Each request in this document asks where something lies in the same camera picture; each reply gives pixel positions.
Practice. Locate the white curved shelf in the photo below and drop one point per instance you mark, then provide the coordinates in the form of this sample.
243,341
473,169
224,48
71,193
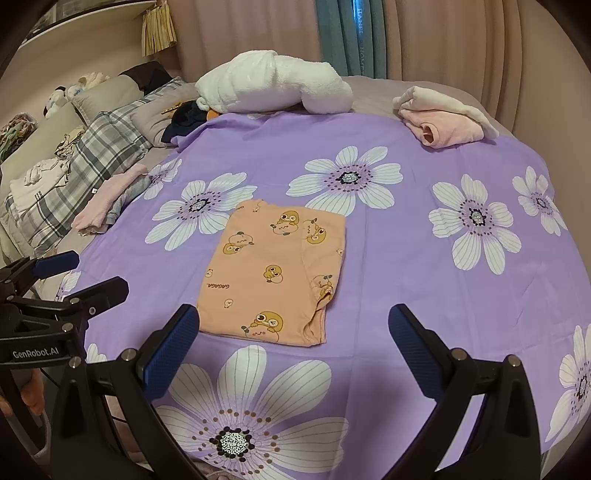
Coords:
92,18

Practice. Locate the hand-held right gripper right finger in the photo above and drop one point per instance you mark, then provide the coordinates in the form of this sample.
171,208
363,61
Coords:
415,353

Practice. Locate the purple floral blanket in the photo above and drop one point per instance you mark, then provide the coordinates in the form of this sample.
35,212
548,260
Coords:
277,134

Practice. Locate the white fluffy blanket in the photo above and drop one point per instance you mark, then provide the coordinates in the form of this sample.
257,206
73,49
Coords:
268,83

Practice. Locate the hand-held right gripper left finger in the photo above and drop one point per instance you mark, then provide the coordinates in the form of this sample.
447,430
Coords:
173,350

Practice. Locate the pink folded clothes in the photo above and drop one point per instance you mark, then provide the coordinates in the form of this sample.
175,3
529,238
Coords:
452,127

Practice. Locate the beige curtain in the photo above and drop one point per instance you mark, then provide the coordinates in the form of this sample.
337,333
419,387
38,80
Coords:
438,37

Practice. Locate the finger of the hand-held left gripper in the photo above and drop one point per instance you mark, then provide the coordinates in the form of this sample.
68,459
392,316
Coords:
106,290
57,264

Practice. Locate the teal curtain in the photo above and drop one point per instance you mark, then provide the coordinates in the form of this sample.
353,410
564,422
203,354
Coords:
341,37

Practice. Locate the person's left hand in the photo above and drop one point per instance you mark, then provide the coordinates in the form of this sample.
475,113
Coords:
34,392

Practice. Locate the small orange item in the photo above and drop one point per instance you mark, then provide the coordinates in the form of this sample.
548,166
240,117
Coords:
213,115

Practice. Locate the orange cartoon print shirt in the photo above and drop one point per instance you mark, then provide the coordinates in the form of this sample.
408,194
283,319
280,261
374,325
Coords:
258,277

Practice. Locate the light pink folded cloth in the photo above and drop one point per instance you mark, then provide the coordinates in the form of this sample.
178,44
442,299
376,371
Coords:
106,196

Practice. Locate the white printed cloth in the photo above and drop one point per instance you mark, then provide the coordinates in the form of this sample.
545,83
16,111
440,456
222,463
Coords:
37,182

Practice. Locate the white and black plush toy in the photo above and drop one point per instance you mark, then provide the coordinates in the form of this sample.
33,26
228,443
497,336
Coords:
56,101

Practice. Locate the cream folded cloth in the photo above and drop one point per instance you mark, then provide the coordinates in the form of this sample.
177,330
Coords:
429,97

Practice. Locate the beige pillow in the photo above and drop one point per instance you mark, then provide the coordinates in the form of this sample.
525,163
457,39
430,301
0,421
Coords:
111,97

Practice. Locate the dark navy cloth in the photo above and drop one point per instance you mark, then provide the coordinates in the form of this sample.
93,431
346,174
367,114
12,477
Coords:
184,117

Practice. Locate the multicolour knitted item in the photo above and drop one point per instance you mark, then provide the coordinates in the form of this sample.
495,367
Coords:
16,134

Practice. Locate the gold-coloured stick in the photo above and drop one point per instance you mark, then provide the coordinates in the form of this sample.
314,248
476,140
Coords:
170,109

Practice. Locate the grey striped folded cloth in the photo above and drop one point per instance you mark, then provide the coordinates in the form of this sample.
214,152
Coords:
129,198

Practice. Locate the yellow pleated tassel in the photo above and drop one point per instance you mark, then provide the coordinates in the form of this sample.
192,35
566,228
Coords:
159,32

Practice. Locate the dark brown cloth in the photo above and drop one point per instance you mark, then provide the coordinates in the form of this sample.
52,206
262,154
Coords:
147,74

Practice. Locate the beige patterned cloth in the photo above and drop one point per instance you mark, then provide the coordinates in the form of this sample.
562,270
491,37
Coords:
69,143

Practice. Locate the grey pillow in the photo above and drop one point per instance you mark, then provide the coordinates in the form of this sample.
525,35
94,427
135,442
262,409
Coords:
152,120

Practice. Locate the grey plaid blanket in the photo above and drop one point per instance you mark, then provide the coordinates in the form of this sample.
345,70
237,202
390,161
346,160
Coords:
106,138

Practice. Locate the cream plush toy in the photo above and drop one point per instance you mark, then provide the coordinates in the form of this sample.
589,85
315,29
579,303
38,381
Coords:
90,83

